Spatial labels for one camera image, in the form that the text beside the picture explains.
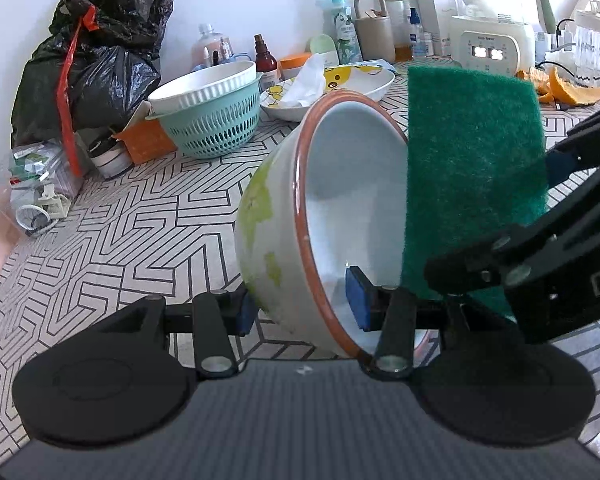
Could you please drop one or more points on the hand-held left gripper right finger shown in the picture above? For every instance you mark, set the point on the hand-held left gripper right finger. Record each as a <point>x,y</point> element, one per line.
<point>357,300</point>

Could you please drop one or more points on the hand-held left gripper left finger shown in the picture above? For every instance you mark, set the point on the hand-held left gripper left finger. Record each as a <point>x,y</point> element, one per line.
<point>245,312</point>

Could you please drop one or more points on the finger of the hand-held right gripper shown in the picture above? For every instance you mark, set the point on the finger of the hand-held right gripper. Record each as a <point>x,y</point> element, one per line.
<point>480,265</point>
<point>562,167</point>

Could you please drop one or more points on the green scouring pad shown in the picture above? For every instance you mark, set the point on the green scouring pad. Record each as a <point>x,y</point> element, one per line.
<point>470,170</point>

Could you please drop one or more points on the white bowl with brown rim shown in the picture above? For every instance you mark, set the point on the white bowl with brown rim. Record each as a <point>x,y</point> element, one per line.
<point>330,200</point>

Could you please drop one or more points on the white ribbed bowl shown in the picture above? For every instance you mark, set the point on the white ribbed bowl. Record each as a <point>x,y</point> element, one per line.
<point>200,87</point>

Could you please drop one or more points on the large orange peel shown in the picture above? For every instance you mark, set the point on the large orange peel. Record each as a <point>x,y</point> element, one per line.
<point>577,91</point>

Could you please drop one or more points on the small orange peel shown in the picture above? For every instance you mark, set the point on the small orange peel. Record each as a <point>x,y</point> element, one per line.
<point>537,80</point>

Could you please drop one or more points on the clear ribbed container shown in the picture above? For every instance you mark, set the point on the clear ribbed container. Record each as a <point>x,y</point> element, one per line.
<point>595,45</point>

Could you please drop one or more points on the geometric patterned tablecloth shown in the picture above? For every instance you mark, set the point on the geometric patterned tablecloth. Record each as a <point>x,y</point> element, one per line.
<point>130,240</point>

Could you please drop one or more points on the white kettle base appliance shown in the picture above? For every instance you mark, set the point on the white kettle base appliance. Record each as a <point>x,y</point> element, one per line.
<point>490,47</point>

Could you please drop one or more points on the teal plastic colander basket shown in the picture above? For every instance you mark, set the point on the teal plastic colander basket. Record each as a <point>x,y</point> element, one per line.
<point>215,125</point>

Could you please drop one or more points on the orange cardboard box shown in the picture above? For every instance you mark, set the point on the orange cardboard box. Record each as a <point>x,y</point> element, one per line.
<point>147,142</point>

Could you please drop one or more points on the small blue cap bottle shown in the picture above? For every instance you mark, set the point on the small blue cap bottle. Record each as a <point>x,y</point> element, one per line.
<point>416,35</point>

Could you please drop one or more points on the white carton box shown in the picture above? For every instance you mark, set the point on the white carton box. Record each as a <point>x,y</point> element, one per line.
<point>432,10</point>

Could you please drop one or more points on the black and white jar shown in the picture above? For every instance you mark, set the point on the black and white jar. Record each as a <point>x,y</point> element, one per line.
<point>109,160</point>

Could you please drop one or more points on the yellow cartoon printed plate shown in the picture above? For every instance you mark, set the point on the yellow cartoon printed plate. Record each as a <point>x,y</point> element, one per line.
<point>355,82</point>

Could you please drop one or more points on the white plastic clip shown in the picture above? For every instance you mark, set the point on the white plastic clip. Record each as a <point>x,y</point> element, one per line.
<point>55,202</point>

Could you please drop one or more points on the white crumpled tissue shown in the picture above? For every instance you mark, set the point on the white crumpled tissue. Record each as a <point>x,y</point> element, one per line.
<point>302,82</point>

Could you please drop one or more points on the gold cap clear bottle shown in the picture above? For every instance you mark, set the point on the gold cap clear bottle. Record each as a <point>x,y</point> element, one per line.
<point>397,15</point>

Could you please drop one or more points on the orange lid jar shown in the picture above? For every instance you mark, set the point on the orange lid jar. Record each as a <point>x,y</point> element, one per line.
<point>295,65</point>

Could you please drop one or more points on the clear plastic bag of packets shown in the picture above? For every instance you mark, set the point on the clear plastic bag of packets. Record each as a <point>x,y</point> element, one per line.
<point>45,167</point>

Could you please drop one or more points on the brown spray bottle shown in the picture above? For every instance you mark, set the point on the brown spray bottle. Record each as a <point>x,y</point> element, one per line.
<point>266,60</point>

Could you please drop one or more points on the green lid white jar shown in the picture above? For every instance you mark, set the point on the green lid white jar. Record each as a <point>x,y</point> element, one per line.
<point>324,47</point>

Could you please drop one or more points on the blue desk organizer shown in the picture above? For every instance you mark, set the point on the blue desk organizer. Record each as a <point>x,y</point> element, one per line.
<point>225,57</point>

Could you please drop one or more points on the teal trigger spray bottle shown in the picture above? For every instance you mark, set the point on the teal trigger spray bottle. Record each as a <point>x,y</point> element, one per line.
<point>344,25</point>

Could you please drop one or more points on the red plastic strip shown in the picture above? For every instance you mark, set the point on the red plastic strip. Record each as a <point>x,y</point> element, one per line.
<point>70,110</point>

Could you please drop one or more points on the pink liquid bottle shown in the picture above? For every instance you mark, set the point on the pink liquid bottle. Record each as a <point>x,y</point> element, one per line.
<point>207,45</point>

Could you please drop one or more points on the black garbage bag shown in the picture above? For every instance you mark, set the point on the black garbage bag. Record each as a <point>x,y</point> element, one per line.
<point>110,50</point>

